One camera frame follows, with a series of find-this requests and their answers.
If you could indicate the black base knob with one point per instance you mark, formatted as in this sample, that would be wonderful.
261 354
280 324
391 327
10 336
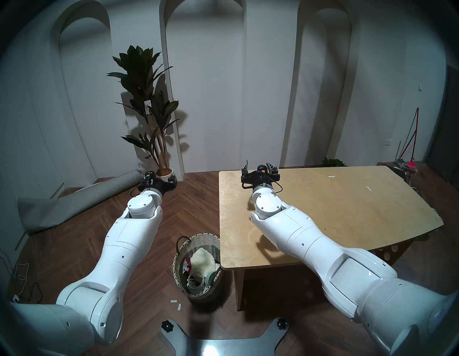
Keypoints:
282 323
167 326

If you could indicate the mint green bowl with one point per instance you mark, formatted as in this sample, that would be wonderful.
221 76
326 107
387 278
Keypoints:
211 276

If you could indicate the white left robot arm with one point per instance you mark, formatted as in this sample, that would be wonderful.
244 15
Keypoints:
122 247

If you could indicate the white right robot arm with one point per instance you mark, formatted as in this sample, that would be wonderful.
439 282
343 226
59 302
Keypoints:
304 237

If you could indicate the small green plant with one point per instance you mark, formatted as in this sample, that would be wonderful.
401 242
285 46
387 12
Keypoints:
333 163

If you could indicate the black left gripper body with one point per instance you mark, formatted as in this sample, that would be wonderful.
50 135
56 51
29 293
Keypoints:
157 183

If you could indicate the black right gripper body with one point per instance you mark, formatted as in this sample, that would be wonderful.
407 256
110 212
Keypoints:
260 177

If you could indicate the white plant pot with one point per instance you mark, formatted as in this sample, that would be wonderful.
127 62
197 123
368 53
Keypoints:
166 184

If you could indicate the woven wicker basket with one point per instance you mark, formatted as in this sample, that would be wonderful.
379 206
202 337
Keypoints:
200 242

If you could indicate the light wooden table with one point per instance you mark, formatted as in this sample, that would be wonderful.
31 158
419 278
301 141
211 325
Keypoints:
358 215

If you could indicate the cream knitted cloth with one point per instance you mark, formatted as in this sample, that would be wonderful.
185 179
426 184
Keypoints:
202 260

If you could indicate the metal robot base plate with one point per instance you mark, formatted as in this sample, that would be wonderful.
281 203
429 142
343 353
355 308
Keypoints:
222 346

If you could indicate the tall dark green plant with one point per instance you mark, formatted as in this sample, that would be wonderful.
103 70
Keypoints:
138 68

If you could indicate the rolled grey carpet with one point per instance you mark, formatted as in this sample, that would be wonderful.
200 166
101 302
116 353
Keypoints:
71 204

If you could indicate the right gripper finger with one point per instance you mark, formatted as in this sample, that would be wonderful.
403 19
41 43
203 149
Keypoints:
246 168
272 168

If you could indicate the pink dustpan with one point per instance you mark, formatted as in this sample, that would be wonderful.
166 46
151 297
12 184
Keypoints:
410 165

